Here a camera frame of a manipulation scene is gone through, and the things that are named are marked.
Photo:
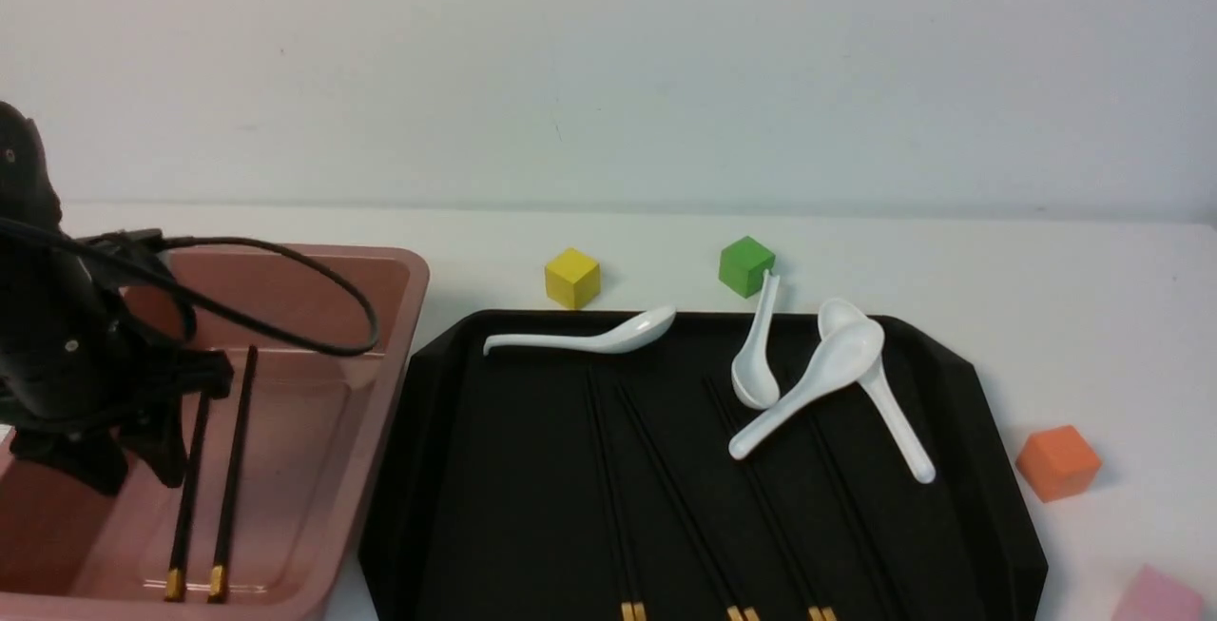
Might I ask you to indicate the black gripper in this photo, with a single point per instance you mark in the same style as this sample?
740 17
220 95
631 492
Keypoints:
78 361

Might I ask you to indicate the black chopstick gold end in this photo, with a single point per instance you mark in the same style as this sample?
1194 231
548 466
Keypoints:
228 517
175 583
640 606
821 516
773 523
691 507
675 497
602 458

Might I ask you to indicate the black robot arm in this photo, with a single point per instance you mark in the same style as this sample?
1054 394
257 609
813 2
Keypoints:
34 244

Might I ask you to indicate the pink rectangular plastic bin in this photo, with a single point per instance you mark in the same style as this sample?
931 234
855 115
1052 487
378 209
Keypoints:
315 440

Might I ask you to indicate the black plastic tray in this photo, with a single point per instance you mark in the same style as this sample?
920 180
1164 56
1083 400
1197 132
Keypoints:
486 505

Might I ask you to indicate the yellow wooden cube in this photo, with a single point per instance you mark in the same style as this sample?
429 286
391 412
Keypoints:
573 279

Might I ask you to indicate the white spoon far left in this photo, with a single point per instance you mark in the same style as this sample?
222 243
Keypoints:
631 335

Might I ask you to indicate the white spoon near green cube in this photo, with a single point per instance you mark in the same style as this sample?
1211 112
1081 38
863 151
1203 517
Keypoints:
753 380

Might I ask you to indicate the green wooden cube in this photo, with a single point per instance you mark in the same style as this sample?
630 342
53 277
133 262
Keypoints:
742 266

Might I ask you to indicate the white spoon far right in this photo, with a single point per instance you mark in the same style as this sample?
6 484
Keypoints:
837 313

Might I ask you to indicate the white spoon lying on top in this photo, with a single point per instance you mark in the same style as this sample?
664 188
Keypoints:
839 361

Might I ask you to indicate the orange wooden cube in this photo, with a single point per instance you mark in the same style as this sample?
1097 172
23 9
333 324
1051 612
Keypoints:
1058 463

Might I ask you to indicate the pink wooden block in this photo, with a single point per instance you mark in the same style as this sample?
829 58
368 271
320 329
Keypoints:
1154 595

